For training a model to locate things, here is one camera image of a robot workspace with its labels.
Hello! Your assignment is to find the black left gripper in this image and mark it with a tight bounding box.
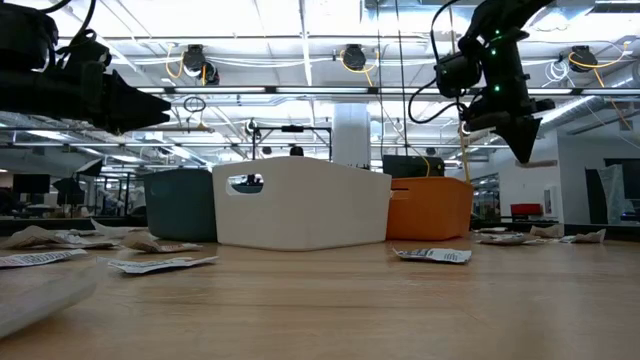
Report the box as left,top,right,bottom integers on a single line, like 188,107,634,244
0,60,173,136

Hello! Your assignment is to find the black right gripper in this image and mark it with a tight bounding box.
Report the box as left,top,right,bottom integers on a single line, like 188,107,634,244
461,29,557,165

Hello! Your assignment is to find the teal plastic bin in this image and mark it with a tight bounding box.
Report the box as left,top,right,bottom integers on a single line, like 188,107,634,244
143,168,219,244

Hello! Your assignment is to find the white plastic bin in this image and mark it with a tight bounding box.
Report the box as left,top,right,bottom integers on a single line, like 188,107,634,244
211,156,393,252

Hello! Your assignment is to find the black softbox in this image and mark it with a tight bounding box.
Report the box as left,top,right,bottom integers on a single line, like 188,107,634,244
74,158,105,177
52,177,86,206

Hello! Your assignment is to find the red storage bin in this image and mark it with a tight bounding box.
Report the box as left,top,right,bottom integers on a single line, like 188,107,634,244
510,203,544,217

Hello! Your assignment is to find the orange plastic bin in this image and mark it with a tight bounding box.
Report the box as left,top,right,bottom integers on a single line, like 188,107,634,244
385,176,475,242

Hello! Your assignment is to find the black monitor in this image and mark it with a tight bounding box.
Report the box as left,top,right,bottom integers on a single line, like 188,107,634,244
12,173,51,195

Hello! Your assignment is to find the white pillar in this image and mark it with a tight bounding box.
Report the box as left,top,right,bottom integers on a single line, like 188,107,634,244
332,102,372,167

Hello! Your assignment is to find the yellow hanging cable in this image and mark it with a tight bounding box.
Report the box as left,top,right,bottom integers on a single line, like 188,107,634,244
447,0,472,184

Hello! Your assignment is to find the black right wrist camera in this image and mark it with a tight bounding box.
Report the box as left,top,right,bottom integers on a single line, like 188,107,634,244
433,51,484,100

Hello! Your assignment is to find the black ceiling cable reel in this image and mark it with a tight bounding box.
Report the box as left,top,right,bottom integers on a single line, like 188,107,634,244
180,43,221,86
568,44,600,74
341,43,369,72

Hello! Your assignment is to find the black rig frame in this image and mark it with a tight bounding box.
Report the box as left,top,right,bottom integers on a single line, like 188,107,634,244
251,124,334,161

